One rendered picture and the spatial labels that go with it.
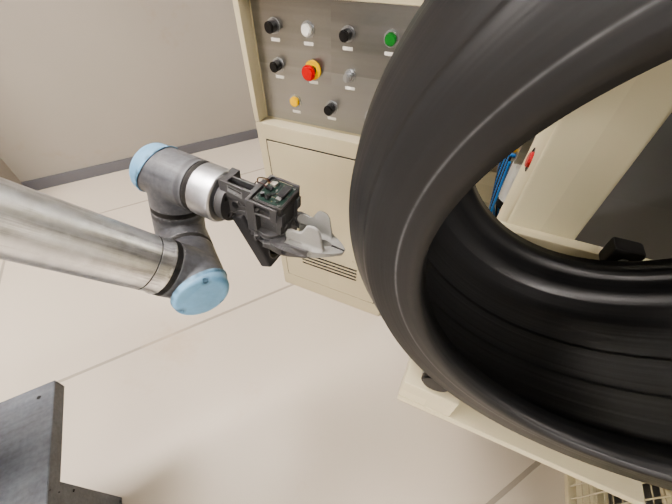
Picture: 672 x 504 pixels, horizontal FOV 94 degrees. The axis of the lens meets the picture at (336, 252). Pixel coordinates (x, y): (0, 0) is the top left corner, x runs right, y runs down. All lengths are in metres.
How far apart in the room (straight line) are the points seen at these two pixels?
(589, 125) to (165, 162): 0.67
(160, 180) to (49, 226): 0.18
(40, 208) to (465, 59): 0.44
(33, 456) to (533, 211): 1.15
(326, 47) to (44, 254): 0.84
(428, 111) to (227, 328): 1.55
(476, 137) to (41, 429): 1.01
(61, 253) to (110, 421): 1.27
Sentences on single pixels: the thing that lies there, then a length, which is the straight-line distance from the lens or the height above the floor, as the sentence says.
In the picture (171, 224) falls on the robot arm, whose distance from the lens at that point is 0.63.
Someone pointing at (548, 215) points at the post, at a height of 0.99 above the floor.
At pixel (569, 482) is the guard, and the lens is 1.25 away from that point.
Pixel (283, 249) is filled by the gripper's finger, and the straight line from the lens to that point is 0.49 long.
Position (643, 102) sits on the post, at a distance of 0.66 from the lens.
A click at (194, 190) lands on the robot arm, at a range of 0.54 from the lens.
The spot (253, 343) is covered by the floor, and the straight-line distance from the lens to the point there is 1.60.
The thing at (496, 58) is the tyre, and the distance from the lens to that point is 0.20.
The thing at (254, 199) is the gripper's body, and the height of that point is 1.10.
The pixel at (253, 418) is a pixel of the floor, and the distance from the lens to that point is 1.47.
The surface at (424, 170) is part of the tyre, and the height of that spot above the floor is 1.27.
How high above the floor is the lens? 1.38
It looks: 46 degrees down
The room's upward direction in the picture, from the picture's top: straight up
